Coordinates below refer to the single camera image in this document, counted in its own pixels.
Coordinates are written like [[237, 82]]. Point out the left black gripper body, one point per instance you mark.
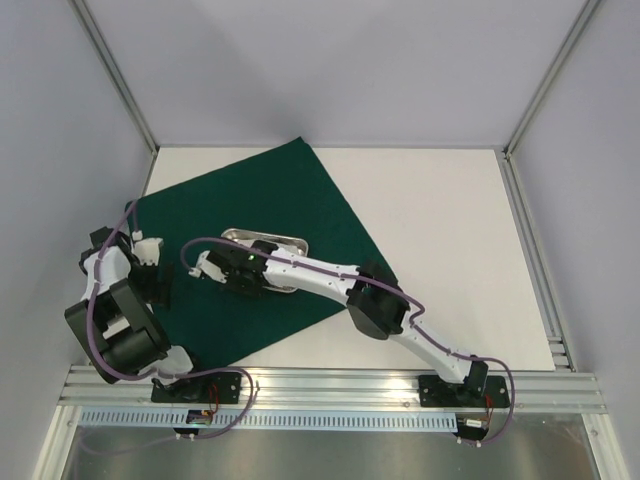
[[140, 274]]

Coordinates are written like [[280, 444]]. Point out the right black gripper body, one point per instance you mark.
[[228, 272]]

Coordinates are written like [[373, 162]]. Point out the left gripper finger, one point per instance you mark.
[[164, 286], [153, 293]]

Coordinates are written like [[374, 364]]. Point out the stainless steel tray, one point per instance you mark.
[[290, 245]]

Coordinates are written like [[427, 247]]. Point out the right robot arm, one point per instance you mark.
[[377, 306]]

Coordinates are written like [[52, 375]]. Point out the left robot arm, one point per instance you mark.
[[115, 321]]

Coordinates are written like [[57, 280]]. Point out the green surgical cloth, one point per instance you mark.
[[284, 191]]

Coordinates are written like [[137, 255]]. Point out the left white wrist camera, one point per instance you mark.
[[148, 251]]

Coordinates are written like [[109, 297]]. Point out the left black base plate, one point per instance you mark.
[[222, 388]]

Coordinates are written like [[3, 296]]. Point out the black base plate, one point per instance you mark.
[[222, 388], [434, 392]]

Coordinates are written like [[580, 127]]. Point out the grey slotted cable duct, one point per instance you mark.
[[272, 419]]

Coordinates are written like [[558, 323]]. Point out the aluminium front rail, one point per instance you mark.
[[351, 389]]

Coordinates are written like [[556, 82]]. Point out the left aluminium frame post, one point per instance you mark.
[[89, 24]]

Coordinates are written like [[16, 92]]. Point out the aluminium frame post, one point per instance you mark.
[[568, 45], [89, 24]]

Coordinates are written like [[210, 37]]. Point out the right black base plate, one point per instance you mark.
[[434, 392]]

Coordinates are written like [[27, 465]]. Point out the right aluminium frame post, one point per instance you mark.
[[568, 45]]

